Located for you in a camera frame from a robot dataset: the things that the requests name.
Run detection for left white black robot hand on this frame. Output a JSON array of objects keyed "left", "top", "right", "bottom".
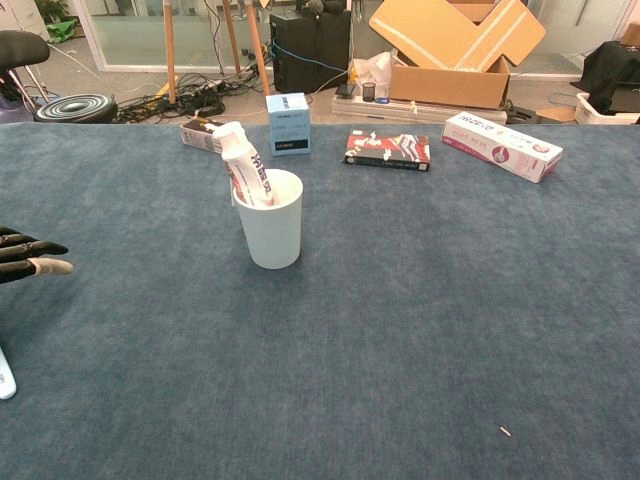
[{"left": 0, "top": 225, "right": 75, "bottom": 287}]

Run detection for light blue toothbrush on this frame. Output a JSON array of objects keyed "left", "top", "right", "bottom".
[{"left": 0, "top": 344, "right": 18, "bottom": 400}]

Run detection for white printed toothpaste tube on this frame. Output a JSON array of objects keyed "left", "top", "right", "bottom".
[{"left": 213, "top": 121, "right": 277, "bottom": 209}]

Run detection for white plastic cup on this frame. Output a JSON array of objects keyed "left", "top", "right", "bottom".
[{"left": 229, "top": 168, "right": 305, "bottom": 271}]

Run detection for long white pink toothpaste box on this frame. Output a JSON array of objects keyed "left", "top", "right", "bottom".
[{"left": 440, "top": 111, "right": 564, "bottom": 184}]

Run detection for black round stool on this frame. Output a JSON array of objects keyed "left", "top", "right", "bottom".
[{"left": 33, "top": 92, "right": 119, "bottom": 124}]

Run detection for black chair seat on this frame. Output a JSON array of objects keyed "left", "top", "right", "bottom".
[{"left": 0, "top": 30, "right": 50, "bottom": 69}]

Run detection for small dark purple carton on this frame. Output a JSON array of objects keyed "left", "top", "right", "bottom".
[{"left": 179, "top": 117, "right": 226, "bottom": 154}]

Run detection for green crumpled bag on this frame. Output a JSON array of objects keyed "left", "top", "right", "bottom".
[{"left": 48, "top": 18, "right": 80, "bottom": 44}]

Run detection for wooden easel leg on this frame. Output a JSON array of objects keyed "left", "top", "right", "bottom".
[
  {"left": 163, "top": 0, "right": 178, "bottom": 105},
  {"left": 244, "top": 0, "right": 271, "bottom": 96},
  {"left": 222, "top": 0, "right": 242, "bottom": 74}
]

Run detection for light blue upright box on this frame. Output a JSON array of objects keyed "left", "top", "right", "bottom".
[{"left": 265, "top": 92, "right": 312, "bottom": 158}]

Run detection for black computer tower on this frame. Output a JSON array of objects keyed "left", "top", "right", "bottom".
[{"left": 269, "top": 9, "right": 352, "bottom": 95}]

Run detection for stacked aluminium profiles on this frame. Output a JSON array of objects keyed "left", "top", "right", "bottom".
[{"left": 332, "top": 94, "right": 509, "bottom": 125}]

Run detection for red black flat box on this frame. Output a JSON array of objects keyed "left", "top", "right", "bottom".
[{"left": 343, "top": 130, "right": 432, "bottom": 173}]

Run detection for blue felt table mat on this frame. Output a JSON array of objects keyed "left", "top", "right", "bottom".
[{"left": 0, "top": 122, "right": 640, "bottom": 480}]

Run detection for white plastic bag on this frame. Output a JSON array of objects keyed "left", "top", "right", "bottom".
[{"left": 349, "top": 50, "right": 393, "bottom": 99}]

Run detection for open brown cardboard box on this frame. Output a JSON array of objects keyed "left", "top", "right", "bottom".
[{"left": 368, "top": 0, "right": 547, "bottom": 111}]

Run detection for white plastic bin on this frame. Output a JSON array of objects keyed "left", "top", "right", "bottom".
[{"left": 574, "top": 92, "right": 640, "bottom": 125}]

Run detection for black cloth cover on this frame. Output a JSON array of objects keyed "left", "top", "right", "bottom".
[{"left": 582, "top": 40, "right": 640, "bottom": 115}]

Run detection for tangle of black floor cables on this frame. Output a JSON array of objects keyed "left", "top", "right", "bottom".
[{"left": 117, "top": 72, "right": 266, "bottom": 122}]

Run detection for blue network cable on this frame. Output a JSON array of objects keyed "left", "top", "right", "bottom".
[{"left": 271, "top": 37, "right": 351, "bottom": 76}]

